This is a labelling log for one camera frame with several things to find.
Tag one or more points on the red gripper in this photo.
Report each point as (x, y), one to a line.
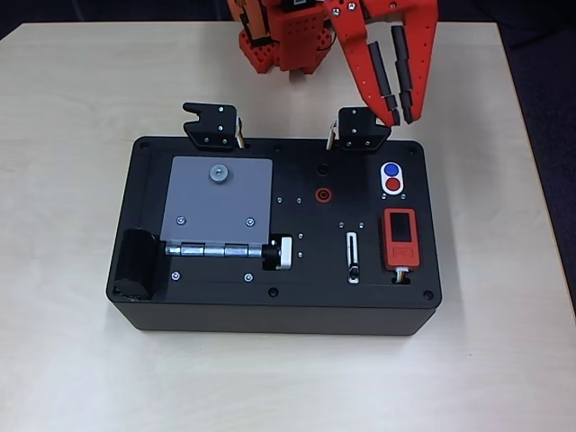
(360, 49)

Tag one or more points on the blue push button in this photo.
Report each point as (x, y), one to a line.
(390, 169)

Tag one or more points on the red push button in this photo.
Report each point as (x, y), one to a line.
(393, 183)

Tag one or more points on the red robot arm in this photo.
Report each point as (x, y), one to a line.
(292, 45)

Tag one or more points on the white slider track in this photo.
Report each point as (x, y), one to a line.
(350, 247)

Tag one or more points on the blue and red buttons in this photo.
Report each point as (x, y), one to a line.
(402, 177)

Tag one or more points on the orange table clamp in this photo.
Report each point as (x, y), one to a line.
(247, 13)

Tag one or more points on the red banana socket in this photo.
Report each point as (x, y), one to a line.
(324, 195)

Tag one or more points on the red display module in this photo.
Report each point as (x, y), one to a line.
(402, 238)

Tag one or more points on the grey hinged door plate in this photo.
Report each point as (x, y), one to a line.
(216, 207)

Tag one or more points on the silver metal hinge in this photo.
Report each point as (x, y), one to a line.
(211, 249)

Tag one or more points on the black task board box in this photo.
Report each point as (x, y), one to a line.
(315, 310)

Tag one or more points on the black probe bracket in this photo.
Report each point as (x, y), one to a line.
(213, 128)
(357, 132)

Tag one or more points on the black rounded post block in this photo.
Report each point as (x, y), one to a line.
(132, 265)

